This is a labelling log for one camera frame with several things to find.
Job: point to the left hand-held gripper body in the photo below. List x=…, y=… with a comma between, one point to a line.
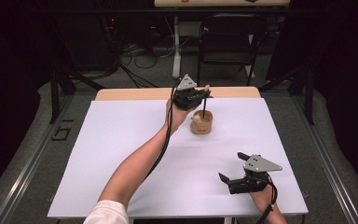
x=185, y=98

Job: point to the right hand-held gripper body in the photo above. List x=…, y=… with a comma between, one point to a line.
x=250, y=185

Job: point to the tan bear pen holder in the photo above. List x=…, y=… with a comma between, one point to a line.
x=202, y=127

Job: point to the person's right hand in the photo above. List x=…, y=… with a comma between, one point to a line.
x=262, y=199

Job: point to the person's left hand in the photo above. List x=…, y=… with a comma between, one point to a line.
x=175, y=116

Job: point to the white table leg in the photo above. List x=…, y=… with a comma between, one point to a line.
x=176, y=62

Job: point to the black folding chair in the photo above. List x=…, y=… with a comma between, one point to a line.
x=227, y=40

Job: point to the white table cover sheet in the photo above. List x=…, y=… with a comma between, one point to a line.
x=121, y=130

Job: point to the white sleeve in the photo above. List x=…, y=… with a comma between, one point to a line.
x=107, y=213

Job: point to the aluminium floor rail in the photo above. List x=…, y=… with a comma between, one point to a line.
x=28, y=168
x=329, y=168

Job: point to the black metal frame stand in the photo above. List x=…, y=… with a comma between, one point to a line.
x=55, y=93
x=308, y=93

